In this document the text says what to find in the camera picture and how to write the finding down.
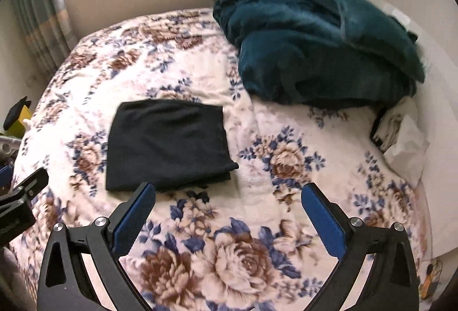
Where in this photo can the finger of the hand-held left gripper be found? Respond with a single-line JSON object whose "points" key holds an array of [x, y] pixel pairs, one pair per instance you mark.
{"points": [[5, 178], [32, 184]]}

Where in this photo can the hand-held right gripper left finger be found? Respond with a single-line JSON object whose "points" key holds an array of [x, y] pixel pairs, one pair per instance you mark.
{"points": [[134, 221]]}

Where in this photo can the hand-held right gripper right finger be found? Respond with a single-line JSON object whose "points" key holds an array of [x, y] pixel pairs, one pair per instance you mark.
{"points": [[324, 225]]}

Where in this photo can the dark striped sweater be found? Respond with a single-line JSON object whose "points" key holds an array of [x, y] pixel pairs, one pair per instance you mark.
{"points": [[168, 143]]}

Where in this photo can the yellow box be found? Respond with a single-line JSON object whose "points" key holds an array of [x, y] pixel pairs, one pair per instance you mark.
{"points": [[19, 125]]}

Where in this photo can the black fabric item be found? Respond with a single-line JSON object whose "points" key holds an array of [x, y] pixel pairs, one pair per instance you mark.
{"points": [[16, 110]]}

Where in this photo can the floral bedspread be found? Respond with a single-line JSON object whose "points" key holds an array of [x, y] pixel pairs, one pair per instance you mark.
{"points": [[232, 261]]}

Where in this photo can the light grey pillow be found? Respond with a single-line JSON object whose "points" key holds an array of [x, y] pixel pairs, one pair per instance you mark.
{"points": [[406, 146]]}

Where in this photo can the white headboard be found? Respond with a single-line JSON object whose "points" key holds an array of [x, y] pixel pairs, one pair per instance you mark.
{"points": [[440, 110]]}

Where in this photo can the teal plush blanket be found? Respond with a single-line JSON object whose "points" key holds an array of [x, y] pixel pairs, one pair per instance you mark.
{"points": [[315, 42]]}

